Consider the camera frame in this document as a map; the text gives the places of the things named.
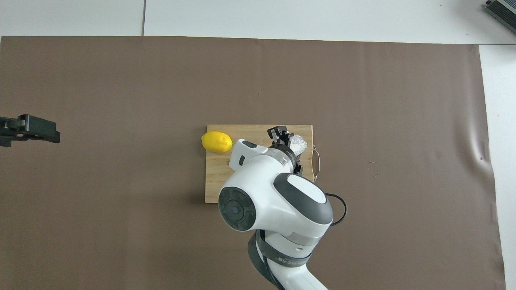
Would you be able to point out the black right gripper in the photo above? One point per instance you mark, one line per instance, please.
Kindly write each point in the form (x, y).
(287, 146)

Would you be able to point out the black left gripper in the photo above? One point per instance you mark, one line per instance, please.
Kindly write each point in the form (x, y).
(9, 129)

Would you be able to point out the small clear glass cup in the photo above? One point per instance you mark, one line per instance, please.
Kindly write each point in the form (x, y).
(299, 144)

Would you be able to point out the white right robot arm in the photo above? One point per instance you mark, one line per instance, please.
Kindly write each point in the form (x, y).
(274, 193)

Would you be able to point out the yellow lemon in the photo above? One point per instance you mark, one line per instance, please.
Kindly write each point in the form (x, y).
(217, 141)

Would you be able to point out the bamboo cutting board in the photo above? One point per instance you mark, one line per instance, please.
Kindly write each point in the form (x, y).
(217, 181)

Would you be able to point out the brown paper table mat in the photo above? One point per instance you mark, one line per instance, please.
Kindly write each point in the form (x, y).
(121, 241)

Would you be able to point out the grey ribbed metal device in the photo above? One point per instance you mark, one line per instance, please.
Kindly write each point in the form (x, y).
(502, 9)

